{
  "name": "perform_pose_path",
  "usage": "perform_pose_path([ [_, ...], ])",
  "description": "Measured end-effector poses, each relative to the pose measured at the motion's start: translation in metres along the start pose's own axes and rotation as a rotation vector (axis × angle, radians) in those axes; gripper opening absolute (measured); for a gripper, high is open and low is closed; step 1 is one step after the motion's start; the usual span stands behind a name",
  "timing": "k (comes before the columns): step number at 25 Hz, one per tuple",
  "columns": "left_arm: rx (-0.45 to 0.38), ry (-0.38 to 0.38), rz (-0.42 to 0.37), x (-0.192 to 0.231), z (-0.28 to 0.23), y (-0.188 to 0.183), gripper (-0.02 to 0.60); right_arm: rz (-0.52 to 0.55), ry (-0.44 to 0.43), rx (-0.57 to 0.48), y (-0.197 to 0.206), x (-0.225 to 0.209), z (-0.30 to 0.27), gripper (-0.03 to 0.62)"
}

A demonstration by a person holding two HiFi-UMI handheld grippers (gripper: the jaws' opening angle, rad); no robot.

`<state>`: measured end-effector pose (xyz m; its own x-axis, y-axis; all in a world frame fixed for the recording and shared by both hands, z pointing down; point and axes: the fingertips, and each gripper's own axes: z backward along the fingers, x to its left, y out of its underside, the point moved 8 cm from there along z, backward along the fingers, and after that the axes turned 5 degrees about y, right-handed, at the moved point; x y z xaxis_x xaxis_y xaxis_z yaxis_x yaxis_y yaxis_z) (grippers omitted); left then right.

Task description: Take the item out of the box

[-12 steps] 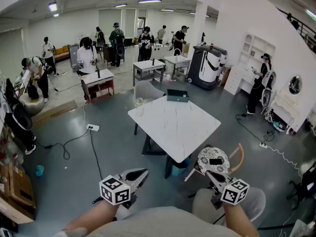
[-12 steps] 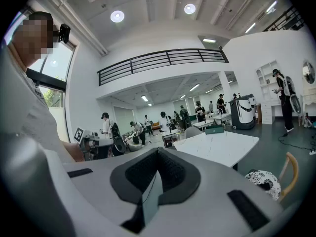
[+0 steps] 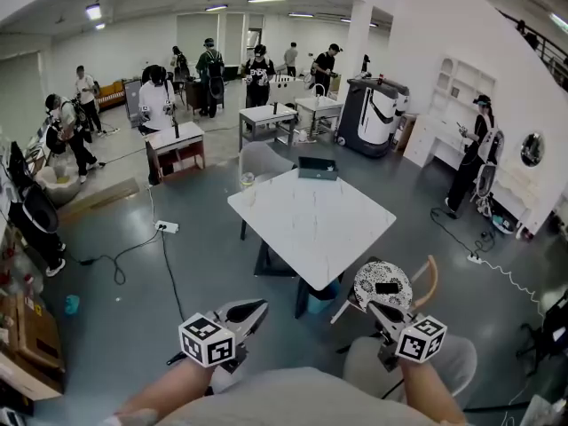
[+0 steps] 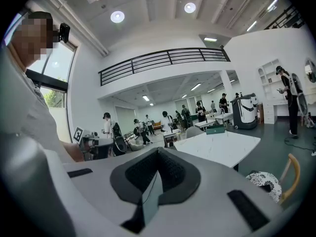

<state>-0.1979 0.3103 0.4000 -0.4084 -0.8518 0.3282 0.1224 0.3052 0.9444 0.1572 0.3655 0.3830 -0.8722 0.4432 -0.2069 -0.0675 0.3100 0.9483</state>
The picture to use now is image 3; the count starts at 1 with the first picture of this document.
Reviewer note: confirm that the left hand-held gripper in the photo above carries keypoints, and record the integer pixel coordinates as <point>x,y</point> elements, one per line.
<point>207,340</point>

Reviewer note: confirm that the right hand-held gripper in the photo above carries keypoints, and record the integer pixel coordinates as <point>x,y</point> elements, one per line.
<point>420,338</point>

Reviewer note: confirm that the dark green box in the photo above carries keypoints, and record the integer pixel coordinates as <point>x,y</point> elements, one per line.
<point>317,172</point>

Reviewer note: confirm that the person's right forearm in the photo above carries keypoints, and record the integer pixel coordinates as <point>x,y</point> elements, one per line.
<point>428,388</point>

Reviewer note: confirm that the person's left forearm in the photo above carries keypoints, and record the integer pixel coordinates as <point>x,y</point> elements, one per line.
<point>168,391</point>

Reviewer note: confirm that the black phone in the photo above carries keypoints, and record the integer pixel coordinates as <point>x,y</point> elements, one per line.
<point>387,288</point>

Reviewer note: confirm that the patterned round seat cushion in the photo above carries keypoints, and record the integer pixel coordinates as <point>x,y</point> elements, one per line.
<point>377,275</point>

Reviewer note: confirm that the wooden chair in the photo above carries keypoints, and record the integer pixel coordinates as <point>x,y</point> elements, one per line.
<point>426,282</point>

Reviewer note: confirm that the blue bin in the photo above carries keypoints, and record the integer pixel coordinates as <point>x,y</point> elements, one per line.
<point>321,302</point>

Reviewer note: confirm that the person's grey shirt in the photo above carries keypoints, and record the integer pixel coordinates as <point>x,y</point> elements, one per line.
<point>293,399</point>

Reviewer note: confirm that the white power strip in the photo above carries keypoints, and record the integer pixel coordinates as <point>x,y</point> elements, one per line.
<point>474,258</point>
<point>166,226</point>

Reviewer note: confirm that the clear glass jar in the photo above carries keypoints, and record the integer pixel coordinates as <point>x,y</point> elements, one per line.
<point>247,189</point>

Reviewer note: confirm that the black stand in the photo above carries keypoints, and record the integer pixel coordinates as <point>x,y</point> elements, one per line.
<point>546,331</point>

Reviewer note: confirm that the brown cabinet with white top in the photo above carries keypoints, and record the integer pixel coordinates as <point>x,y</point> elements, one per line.
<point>175,149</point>

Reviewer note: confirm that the teal floor object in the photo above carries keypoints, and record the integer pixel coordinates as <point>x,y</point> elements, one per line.
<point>72,304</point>

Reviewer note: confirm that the white dresser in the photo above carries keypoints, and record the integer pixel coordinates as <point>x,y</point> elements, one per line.
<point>523,189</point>

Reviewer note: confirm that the wooden floor board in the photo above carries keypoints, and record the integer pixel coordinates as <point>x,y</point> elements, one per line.
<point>100,198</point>

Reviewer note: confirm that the white table with grey legs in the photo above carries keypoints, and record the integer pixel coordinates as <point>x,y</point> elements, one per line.
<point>266,114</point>

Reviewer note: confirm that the grey and white cleaning machine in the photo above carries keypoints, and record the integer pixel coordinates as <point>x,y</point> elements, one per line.
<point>373,113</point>

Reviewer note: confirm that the white sink stand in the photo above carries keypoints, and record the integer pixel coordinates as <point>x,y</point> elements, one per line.
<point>319,104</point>

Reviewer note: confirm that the white shelf cabinet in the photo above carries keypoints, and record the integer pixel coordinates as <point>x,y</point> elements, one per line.
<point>448,104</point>

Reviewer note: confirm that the cardboard boxes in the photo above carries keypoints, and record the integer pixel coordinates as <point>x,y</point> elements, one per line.
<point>31,331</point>

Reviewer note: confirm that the white beanbag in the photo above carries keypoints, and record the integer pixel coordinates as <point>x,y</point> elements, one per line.
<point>55,186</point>

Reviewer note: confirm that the grey metal cabinet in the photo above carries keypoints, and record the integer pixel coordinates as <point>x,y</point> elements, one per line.
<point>132,102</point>

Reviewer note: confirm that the black stair railing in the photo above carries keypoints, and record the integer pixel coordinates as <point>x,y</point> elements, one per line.
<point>541,47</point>

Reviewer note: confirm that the black table frame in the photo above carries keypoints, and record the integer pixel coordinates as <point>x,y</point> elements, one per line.
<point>273,260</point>

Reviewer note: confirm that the round wall mirror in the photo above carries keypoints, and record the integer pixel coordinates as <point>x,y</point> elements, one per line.
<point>532,149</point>

